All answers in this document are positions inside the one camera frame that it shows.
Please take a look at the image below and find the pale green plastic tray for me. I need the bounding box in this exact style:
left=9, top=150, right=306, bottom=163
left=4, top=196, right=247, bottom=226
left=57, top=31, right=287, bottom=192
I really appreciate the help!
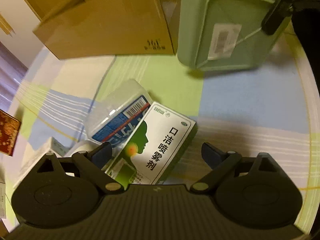
left=177, top=0, right=290, bottom=71

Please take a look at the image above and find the small white paper box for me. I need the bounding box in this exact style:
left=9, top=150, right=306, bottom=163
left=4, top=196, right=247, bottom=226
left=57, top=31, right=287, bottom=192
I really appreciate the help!
left=13, top=137, right=69, bottom=189

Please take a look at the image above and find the large brown cardboard box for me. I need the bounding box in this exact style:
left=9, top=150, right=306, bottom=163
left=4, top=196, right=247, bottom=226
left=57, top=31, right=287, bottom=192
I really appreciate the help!
left=34, top=0, right=181, bottom=60

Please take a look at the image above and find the red gold gift box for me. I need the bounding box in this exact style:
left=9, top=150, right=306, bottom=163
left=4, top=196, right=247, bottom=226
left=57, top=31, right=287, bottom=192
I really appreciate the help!
left=0, top=110, right=21, bottom=156

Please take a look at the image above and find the plaid checkered tablecloth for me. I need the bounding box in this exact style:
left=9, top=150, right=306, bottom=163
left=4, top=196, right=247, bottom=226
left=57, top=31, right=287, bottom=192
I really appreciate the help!
left=1, top=26, right=319, bottom=233

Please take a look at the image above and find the clear blue labelled plastic container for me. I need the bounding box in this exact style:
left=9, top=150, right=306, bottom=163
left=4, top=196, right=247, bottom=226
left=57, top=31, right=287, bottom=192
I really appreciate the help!
left=85, top=78, right=154, bottom=159

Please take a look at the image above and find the white green throat spray box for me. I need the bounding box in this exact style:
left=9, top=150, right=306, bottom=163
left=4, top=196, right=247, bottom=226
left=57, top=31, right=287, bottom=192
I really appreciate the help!
left=106, top=102, right=197, bottom=188

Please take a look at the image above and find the white roll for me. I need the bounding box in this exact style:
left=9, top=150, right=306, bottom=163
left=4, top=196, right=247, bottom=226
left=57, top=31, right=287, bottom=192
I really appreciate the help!
left=64, top=140, right=100, bottom=157

